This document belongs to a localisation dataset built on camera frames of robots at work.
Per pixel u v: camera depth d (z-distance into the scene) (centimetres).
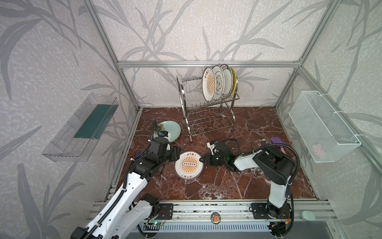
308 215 71
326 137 63
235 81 79
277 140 102
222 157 75
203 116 115
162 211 73
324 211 75
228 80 79
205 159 85
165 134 67
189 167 87
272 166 50
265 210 73
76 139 64
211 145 87
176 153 67
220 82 83
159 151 56
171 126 108
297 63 94
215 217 72
